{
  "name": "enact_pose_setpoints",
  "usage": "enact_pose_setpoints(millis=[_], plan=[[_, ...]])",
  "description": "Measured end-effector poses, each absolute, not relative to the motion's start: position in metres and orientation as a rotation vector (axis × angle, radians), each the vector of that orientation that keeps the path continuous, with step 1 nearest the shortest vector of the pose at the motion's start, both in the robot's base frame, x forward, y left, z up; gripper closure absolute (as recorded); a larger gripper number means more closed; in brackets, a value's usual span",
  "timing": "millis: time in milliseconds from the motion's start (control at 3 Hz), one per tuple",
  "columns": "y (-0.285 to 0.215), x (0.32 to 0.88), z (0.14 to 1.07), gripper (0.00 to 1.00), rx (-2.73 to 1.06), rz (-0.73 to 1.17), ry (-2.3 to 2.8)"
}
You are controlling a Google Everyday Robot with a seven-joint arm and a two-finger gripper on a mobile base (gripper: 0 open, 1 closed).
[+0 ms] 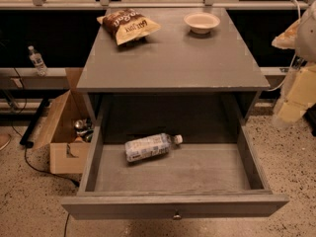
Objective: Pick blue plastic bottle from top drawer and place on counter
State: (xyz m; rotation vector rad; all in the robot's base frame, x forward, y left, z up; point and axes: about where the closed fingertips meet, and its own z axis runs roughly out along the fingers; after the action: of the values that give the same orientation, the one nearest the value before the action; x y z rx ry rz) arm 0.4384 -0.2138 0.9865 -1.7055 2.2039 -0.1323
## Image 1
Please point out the white paper bowl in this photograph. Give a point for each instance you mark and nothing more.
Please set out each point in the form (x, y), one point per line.
(201, 23)

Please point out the grey wooden cabinet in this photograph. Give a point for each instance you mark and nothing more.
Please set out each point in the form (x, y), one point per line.
(172, 80)

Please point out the brown chip bag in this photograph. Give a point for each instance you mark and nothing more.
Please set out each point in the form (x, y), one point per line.
(127, 25)

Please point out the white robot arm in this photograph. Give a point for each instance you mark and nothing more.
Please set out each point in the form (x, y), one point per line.
(305, 43)

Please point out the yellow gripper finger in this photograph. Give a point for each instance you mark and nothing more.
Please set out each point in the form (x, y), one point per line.
(286, 40)
(297, 95)

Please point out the small metal drawer knob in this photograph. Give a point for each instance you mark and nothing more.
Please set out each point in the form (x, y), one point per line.
(177, 216)

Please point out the clear water bottle on ledge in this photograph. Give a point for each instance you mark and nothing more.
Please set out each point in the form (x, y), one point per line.
(37, 60)

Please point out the open grey drawer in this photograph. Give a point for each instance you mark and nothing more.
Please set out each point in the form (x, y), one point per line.
(213, 173)

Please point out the blue plastic water bottle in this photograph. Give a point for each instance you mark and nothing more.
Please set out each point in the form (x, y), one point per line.
(150, 146)

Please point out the grey metal ledge rail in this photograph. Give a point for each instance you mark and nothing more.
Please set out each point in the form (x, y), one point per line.
(27, 78)

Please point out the metal cans in box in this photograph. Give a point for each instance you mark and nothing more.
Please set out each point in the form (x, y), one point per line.
(83, 130)

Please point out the cardboard box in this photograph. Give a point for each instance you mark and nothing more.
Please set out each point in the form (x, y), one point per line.
(67, 154)

